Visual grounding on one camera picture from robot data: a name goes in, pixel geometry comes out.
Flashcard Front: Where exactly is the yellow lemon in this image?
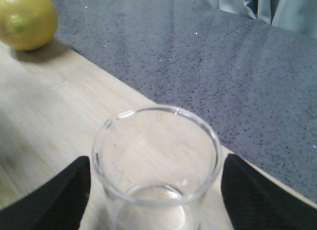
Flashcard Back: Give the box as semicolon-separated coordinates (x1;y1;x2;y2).
0;0;58;51

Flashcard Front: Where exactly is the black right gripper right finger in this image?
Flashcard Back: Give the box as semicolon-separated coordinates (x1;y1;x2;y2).
221;154;317;230

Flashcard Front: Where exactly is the glass beaker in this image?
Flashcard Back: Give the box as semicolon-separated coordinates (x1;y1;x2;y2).
92;105;222;230

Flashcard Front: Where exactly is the wooden cutting board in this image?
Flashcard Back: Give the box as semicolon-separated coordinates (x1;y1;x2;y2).
0;41;317;230

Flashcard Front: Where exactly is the grey curtain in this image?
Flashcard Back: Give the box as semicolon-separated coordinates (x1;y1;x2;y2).
191;0;317;38

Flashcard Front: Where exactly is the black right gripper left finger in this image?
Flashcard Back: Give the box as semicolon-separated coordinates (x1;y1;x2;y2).
0;156;91;230

